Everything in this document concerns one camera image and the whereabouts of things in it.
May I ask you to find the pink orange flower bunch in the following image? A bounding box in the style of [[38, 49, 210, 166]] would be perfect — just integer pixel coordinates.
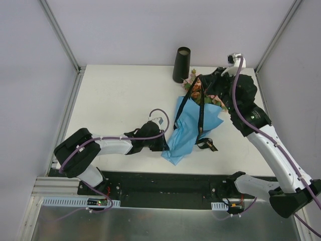
[[182, 69, 227, 112]]

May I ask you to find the blue wrapping paper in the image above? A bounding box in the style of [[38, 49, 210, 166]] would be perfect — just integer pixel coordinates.
[[162, 99, 223, 165]]

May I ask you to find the black gold-lettered ribbon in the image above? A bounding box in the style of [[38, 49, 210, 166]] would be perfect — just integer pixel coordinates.
[[174, 75, 218, 152]]

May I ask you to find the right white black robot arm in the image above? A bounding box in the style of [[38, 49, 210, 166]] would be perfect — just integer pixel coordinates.
[[199, 67, 320, 218]]

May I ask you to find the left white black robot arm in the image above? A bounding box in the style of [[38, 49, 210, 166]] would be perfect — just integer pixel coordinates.
[[54, 117, 169, 195]]

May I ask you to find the black tapered vase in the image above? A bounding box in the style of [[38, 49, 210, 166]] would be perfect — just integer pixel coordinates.
[[173, 47, 191, 83]]

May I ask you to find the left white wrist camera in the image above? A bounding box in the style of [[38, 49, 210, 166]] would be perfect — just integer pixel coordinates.
[[149, 117, 164, 126]]

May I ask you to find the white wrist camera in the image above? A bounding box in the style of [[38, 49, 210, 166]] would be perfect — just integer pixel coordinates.
[[221, 53, 246, 76], [149, 117, 164, 126]]

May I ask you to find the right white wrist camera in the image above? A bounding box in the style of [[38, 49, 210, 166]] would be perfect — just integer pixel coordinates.
[[221, 53, 246, 76]]

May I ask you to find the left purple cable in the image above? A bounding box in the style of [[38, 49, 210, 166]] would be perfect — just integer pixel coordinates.
[[59, 108, 172, 174]]

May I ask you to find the right white cable duct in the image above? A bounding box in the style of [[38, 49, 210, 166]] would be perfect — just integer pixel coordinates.
[[211, 202, 229, 211]]

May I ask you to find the white cable duct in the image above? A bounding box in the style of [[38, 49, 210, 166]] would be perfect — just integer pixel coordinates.
[[42, 197, 121, 208], [211, 202, 229, 211]]

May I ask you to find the left white cable duct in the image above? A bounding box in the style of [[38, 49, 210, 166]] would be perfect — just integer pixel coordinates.
[[42, 197, 121, 208]]

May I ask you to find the left aluminium frame post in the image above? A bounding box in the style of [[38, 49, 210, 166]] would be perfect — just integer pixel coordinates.
[[38, 0, 81, 73]]

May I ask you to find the aluminium frame post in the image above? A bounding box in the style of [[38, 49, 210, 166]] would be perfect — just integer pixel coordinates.
[[254, 0, 304, 74], [38, 0, 81, 73]]

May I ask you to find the right aluminium frame post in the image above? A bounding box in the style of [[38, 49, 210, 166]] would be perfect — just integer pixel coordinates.
[[254, 0, 304, 74]]

